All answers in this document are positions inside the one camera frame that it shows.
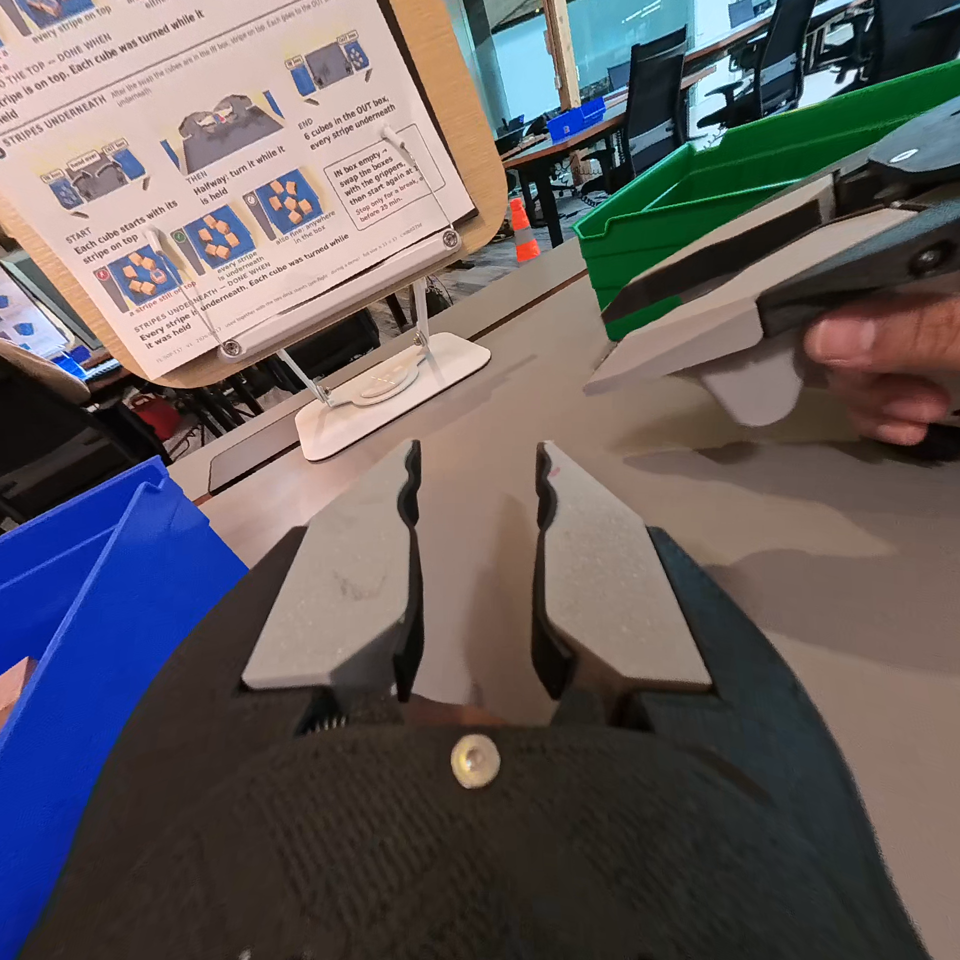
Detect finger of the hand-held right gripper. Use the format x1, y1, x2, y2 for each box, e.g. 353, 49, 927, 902
582, 208, 935, 429
600, 174, 839, 327

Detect blue-striped wooden cube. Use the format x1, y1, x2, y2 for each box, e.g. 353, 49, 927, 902
0, 656, 40, 730

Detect printed instruction sheet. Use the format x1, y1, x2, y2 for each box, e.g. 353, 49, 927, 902
0, 0, 479, 374

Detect small blue storage bin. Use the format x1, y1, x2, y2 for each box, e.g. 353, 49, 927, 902
546, 97, 609, 145

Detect wooden office desk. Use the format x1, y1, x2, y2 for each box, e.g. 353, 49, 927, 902
498, 66, 719, 250

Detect orange traffic cone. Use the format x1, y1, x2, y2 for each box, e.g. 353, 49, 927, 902
508, 196, 543, 265

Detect green plastic bin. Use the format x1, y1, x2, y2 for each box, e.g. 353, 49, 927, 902
572, 58, 960, 344

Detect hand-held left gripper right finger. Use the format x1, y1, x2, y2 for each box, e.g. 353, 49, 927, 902
531, 441, 714, 702

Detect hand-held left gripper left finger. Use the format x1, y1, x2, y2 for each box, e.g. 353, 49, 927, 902
240, 439, 426, 705

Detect blue plastic bin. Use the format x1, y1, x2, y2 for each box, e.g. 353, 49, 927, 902
0, 455, 251, 946

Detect instruction sheet on stand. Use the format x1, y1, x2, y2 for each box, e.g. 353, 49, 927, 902
0, 0, 509, 462

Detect person's right hand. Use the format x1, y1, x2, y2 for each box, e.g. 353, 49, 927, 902
802, 291, 960, 449

